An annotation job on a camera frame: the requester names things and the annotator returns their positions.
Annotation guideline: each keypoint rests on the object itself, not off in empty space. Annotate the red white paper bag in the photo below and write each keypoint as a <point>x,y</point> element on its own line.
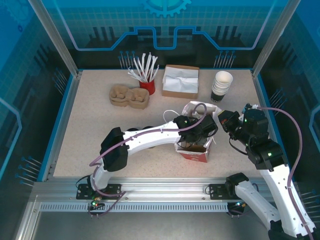
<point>195,156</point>

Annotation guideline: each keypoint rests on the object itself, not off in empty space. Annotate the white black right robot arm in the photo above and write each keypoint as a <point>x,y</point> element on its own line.
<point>277,195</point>

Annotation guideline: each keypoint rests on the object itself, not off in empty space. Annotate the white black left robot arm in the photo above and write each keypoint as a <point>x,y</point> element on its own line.
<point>150,140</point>

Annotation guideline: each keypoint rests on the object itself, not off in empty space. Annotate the stacked paper cups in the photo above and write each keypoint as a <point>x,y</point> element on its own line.
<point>222,85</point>

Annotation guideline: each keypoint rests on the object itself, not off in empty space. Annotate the brown cardboard napkin box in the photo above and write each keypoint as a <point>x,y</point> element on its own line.
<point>180,95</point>

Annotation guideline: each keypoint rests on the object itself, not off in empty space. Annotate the white paper napkins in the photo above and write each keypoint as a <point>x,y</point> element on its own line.
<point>180,80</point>

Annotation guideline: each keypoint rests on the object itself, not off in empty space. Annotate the black cup lid stack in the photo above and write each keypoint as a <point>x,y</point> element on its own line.
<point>132,129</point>

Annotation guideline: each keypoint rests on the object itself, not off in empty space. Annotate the red straw holder cup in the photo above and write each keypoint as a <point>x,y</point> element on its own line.
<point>148,87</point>

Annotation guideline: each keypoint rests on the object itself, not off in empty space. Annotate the white paper-wrapped straw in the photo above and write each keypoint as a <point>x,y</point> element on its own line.
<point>133,75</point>
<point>149,62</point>
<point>138,67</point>
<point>153,65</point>
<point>135,72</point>
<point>144,65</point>
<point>156,71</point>

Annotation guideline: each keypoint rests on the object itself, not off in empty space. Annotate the blue silver table side rail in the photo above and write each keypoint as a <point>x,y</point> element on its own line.
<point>68,100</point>
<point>263,100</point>

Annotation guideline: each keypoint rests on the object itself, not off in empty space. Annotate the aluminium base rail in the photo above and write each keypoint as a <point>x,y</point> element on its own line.
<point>162,187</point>

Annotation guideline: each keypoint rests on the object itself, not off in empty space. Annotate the aluminium frame post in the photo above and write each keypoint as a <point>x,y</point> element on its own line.
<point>57,37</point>
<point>272,37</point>

